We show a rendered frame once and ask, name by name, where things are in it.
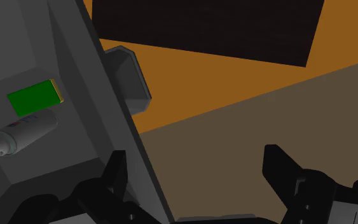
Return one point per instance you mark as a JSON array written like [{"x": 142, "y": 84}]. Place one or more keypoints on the grey spray can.
[{"x": 26, "y": 131}]

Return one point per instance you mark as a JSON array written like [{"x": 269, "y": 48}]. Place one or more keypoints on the green rectangular box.
[{"x": 33, "y": 98}]

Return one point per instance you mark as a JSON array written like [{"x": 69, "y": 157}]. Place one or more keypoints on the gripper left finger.
[{"x": 104, "y": 201}]

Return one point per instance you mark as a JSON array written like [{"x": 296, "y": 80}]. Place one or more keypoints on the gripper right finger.
[{"x": 309, "y": 189}]

